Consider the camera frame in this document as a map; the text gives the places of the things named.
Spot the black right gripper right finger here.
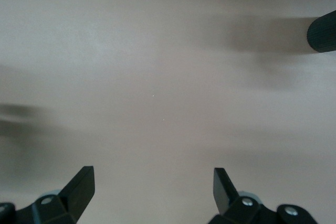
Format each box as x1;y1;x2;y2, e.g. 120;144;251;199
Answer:
208;167;320;224

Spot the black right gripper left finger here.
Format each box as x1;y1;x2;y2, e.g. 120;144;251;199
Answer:
0;165;96;224

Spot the black ribbed cylinder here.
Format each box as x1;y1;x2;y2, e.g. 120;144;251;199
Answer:
306;9;336;54

